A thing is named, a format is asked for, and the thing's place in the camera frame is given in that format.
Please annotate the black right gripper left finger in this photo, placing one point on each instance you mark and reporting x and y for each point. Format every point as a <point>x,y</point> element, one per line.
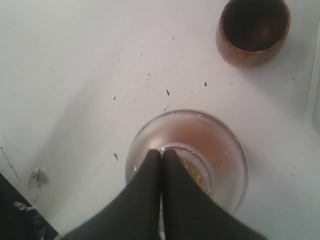
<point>134,214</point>

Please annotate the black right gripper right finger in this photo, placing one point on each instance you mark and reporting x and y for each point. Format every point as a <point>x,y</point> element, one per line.
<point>189,214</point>

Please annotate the clear plastic shaker lid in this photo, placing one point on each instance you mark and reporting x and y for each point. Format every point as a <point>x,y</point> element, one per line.
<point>203,140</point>

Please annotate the brown wooden cup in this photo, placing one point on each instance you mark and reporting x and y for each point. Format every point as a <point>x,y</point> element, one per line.
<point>252,32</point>

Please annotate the yellow lemon slice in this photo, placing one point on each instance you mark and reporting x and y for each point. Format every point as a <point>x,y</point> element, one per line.
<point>194,172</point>

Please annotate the white rectangular tray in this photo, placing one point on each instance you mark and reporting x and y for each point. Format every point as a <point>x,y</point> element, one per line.
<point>312,114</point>

